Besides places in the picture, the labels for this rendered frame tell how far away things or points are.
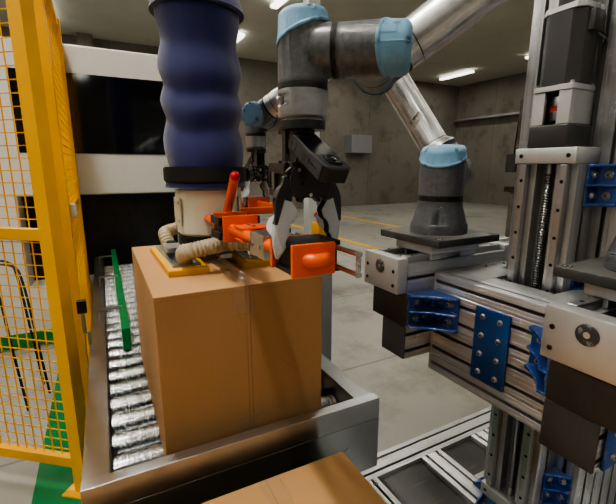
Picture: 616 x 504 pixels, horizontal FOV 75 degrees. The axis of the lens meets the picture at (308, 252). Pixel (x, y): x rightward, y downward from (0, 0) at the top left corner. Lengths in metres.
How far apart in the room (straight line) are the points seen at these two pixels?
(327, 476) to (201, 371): 0.36
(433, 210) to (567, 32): 0.45
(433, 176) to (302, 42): 0.58
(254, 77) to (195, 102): 10.51
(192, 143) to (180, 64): 0.19
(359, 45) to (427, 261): 0.61
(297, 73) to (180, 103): 0.54
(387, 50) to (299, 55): 0.12
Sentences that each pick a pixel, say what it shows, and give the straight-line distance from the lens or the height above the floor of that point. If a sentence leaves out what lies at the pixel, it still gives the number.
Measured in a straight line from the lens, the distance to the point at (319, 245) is 0.59.
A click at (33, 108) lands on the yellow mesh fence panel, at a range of 1.54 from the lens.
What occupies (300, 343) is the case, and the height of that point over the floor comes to 0.78.
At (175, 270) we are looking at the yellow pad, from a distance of 1.02.
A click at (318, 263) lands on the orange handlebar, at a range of 0.58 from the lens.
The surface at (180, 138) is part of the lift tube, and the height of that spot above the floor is 1.28.
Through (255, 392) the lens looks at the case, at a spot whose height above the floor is 0.67.
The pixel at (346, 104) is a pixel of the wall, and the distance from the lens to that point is 12.83.
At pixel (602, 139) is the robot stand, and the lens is 1.07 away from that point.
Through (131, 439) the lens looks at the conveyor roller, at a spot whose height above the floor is 0.54.
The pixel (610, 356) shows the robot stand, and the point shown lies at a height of 0.94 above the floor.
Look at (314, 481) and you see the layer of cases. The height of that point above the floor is 0.54.
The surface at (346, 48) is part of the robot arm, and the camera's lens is 0.61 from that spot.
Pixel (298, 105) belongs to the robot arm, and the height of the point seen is 1.30.
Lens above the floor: 1.21
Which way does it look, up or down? 12 degrees down
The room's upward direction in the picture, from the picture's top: straight up
